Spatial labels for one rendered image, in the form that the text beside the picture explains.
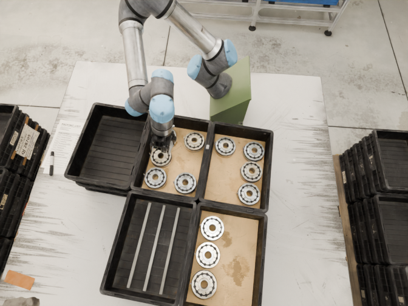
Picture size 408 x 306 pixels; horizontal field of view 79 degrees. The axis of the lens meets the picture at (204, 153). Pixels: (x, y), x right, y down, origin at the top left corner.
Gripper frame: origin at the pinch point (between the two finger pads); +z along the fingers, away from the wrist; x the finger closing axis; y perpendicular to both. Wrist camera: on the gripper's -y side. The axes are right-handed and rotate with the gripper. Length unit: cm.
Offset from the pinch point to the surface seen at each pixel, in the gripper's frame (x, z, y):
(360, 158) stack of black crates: 129, 44, -39
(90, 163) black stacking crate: -34.0, 21.9, 9.2
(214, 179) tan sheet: 26.4, 13.6, 6.4
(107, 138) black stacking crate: -30.6, 21.5, -5.5
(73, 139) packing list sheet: -53, 37, -7
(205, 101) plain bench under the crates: 15, 28, -45
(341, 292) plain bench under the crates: 93, 18, 45
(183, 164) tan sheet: 10.1, 15.8, 1.5
